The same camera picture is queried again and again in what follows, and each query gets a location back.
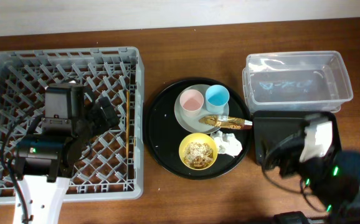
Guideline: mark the clear plastic bin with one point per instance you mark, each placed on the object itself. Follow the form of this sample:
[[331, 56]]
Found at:
[[296, 81]]

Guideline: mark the food scraps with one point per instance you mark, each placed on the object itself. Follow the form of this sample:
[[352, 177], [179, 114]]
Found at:
[[197, 155]]

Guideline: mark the grey dishwasher rack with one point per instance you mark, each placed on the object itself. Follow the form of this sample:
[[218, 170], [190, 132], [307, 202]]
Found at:
[[104, 174]]

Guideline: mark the grey plate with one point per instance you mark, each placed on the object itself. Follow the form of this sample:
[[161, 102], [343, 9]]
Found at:
[[192, 124]]

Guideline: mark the pink cup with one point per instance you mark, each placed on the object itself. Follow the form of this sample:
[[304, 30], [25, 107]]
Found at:
[[191, 102]]

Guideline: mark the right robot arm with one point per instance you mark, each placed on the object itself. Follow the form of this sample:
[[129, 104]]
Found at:
[[329, 178]]

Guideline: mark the yellow bowl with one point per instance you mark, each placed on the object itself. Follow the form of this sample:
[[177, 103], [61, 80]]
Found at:
[[200, 138]]

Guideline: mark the blue cup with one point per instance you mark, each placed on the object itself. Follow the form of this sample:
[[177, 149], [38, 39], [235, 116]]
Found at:
[[217, 96]]

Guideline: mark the wooden chopstick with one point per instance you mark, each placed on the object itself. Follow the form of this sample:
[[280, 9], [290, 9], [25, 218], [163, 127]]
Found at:
[[127, 123]]

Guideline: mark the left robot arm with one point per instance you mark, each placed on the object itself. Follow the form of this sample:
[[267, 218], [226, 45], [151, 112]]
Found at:
[[42, 165]]

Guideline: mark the round black tray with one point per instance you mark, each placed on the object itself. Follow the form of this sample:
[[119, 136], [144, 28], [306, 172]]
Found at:
[[163, 134]]

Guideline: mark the white napkin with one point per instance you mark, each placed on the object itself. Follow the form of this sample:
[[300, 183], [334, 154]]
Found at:
[[227, 143]]

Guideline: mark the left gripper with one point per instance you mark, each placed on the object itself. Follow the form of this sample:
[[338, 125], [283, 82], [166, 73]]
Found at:
[[97, 115]]

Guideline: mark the black rectangular tray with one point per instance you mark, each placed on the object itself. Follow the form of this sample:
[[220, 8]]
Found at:
[[271, 127]]

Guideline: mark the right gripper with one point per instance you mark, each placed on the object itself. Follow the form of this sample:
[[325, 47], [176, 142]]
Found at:
[[292, 165]]

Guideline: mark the gold snack wrapper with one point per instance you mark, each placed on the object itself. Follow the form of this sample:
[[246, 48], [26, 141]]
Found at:
[[227, 122]]

